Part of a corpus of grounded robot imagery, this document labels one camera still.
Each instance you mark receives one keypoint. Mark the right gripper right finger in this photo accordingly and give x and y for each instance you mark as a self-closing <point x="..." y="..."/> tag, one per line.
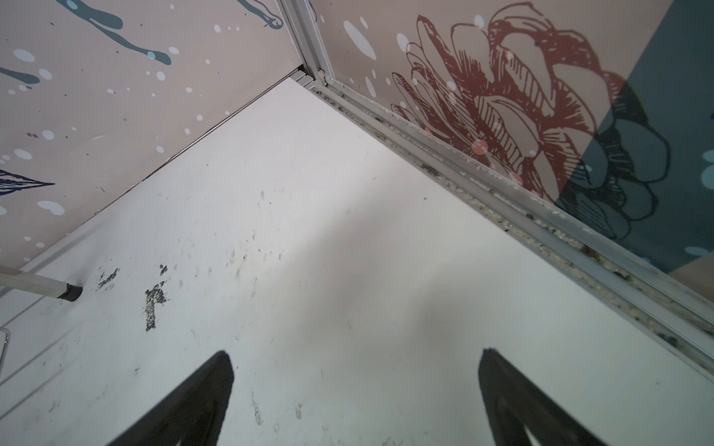
<point x="520" y="413"/>

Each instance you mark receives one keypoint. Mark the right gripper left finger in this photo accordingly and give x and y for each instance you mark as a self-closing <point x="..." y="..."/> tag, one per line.
<point x="192" y="414"/>

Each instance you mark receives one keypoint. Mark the steel two-tier dish rack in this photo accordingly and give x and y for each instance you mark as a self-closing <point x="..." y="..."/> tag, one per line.
<point x="28" y="283"/>

